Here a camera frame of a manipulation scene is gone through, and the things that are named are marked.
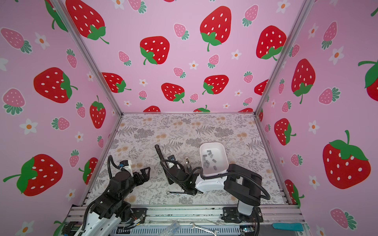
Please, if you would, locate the white plastic tray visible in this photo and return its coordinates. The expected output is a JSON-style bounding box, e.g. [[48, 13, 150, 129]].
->
[[199, 142, 229, 177]]

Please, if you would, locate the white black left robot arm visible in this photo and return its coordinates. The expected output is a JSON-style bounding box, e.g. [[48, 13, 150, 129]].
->
[[75, 155, 151, 236]]

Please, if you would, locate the clear plastic bag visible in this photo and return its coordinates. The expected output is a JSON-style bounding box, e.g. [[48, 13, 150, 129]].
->
[[159, 221, 181, 236]]

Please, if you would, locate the silver combination wrench on table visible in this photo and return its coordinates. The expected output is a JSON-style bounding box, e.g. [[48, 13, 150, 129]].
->
[[167, 191, 186, 195]]

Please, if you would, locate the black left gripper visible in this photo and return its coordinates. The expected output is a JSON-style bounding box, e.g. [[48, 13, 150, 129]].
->
[[121, 166, 151, 203]]

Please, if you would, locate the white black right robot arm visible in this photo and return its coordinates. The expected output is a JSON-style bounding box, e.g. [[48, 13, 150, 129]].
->
[[159, 159, 271, 216]]

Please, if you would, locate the black stapler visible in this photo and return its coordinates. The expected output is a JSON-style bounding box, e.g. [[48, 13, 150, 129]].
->
[[155, 145, 173, 185]]

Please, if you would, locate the aluminium corner post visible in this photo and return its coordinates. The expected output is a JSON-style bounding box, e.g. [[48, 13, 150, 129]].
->
[[255, 0, 315, 117], [51, 0, 123, 117]]

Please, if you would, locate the teal tool handle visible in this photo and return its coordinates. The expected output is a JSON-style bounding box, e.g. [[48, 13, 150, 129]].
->
[[272, 223, 304, 232]]

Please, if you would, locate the aluminium right rear corner post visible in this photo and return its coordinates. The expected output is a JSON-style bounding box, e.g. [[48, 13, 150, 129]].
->
[[255, 0, 315, 117]]

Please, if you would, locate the beige mini stapler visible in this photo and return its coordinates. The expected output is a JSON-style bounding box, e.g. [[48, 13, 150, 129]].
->
[[186, 158, 192, 173]]

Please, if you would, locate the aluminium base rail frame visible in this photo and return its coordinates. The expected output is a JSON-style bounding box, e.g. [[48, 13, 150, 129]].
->
[[62, 205, 311, 236]]

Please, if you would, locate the aluminium left rear corner post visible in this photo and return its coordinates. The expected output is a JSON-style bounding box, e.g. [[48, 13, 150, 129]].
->
[[51, 0, 123, 117]]

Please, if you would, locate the silver wrench on rail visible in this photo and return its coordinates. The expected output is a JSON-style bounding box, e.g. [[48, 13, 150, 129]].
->
[[191, 222, 219, 236]]

